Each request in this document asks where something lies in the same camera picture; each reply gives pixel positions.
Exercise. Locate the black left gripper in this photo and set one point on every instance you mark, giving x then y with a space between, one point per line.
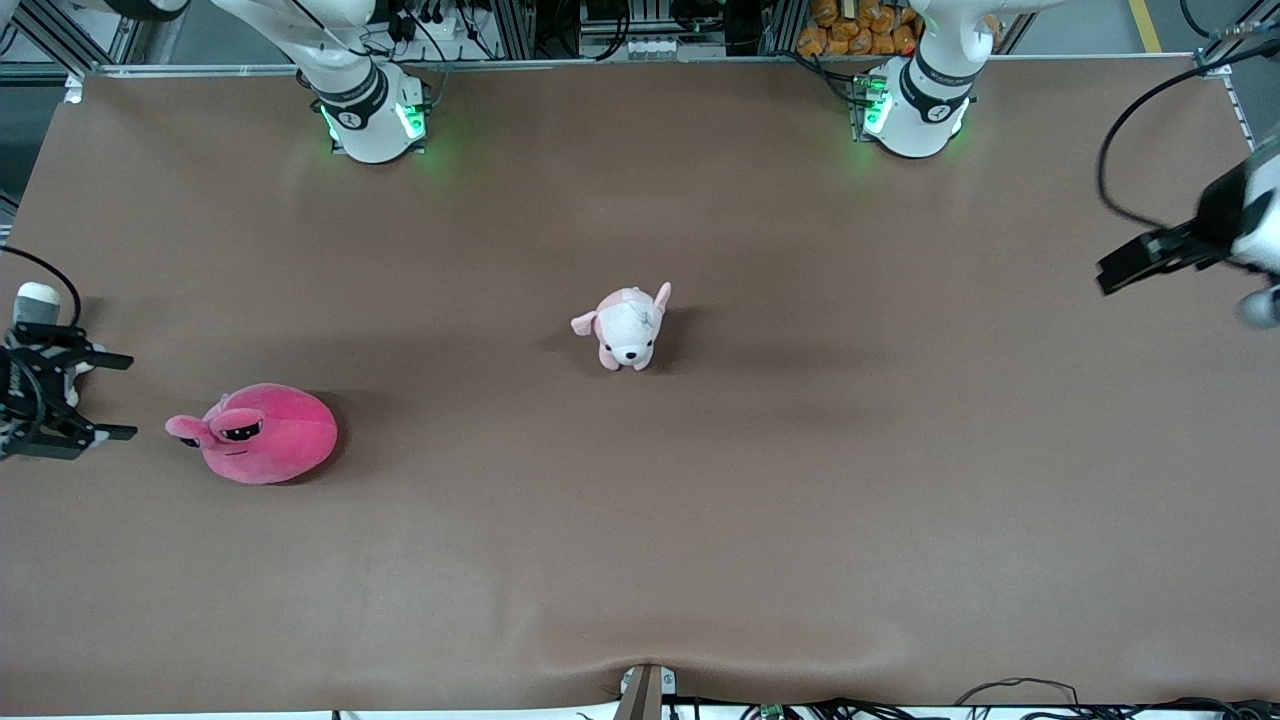
1216 218

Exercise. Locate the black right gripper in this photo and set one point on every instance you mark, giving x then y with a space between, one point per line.
22 385

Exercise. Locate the hot pink blob plush toy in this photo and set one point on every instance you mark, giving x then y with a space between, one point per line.
265 440

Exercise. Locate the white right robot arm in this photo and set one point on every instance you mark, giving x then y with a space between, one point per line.
350 90

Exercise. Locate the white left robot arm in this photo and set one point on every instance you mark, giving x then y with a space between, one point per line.
925 100

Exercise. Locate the grey white husky plush toy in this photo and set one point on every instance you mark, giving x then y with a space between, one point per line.
38 300

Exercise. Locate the pale pink dog plush toy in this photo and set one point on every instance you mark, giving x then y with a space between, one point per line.
625 330

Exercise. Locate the bag of orange toys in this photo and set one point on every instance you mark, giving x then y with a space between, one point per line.
860 25

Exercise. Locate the white power strip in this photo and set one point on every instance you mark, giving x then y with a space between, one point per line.
655 47

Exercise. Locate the aluminium table edge rail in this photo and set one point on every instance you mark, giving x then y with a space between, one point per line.
620 64

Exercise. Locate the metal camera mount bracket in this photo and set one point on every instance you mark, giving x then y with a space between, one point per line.
645 695

